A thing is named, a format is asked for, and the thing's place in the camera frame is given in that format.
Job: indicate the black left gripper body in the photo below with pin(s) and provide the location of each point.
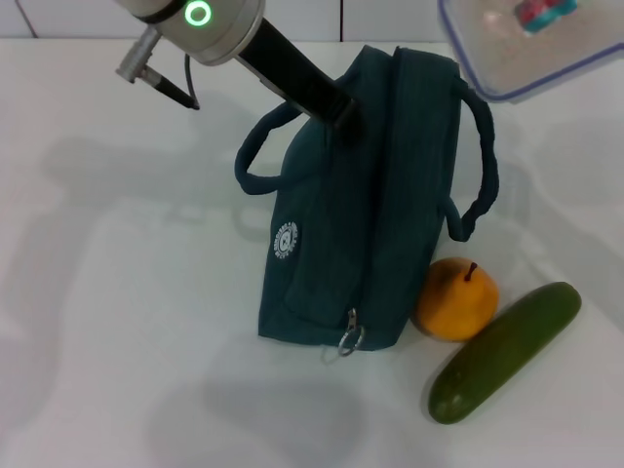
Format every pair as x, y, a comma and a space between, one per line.
292, 73

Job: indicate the orange pear with stem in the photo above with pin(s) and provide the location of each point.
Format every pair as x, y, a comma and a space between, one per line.
456, 302

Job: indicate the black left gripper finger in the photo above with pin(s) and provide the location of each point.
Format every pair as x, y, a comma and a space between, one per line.
352, 127

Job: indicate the dark blue fabric lunch bag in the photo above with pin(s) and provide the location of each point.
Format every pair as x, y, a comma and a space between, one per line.
365, 219

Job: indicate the green cucumber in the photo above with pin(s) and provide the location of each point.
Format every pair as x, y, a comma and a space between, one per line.
507, 351

